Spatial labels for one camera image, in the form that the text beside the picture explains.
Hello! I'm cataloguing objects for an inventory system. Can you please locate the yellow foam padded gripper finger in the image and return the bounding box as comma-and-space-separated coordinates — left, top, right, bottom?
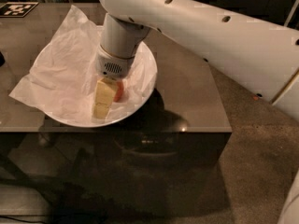
93, 77, 118, 119

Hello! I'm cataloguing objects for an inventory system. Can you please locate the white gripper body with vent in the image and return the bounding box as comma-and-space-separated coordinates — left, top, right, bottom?
96, 45, 135, 78

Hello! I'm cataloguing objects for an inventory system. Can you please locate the red orange apple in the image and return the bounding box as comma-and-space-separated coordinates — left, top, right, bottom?
113, 81, 124, 102

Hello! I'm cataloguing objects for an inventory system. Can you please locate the white paper sheet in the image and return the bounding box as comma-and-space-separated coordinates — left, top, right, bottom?
8, 5, 150, 120

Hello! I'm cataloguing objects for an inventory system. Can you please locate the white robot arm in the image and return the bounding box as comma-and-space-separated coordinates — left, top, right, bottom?
97, 0, 299, 120

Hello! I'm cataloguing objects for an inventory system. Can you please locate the white round bowl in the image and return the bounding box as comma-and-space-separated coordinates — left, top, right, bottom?
32, 26, 158, 129

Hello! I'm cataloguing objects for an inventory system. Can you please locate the dark glass top table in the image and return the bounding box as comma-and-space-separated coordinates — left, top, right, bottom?
0, 4, 232, 221

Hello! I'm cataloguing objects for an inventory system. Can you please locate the small dark object at left edge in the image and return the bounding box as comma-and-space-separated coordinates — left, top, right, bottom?
0, 51, 6, 67

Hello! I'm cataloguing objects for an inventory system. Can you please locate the black white fiducial marker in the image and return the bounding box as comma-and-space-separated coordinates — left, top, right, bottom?
0, 2, 38, 18

